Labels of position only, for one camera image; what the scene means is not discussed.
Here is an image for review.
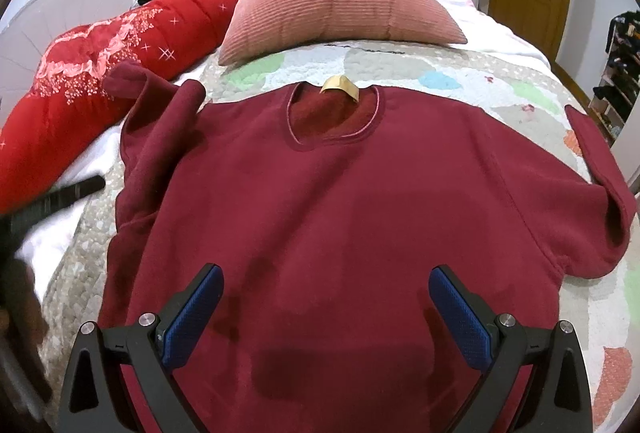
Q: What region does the dark red sweater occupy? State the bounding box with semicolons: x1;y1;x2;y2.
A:
99;63;636;432

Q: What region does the left hand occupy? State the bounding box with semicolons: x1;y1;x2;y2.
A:
1;260;52;432

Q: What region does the white bed sheet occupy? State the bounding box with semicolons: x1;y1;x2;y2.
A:
15;63;205;303

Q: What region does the heart pattern quilted bedspread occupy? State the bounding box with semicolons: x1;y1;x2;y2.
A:
40;42;639;432

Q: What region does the red floral quilt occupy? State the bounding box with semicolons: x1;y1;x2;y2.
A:
1;0;238;212

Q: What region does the grey padded headboard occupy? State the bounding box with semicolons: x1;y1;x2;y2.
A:
0;0;134;120

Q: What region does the cluttered shelf rack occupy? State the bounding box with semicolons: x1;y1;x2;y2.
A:
589;10;639;144

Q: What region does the pink corduroy pillow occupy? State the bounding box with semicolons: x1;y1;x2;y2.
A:
219;0;466;66

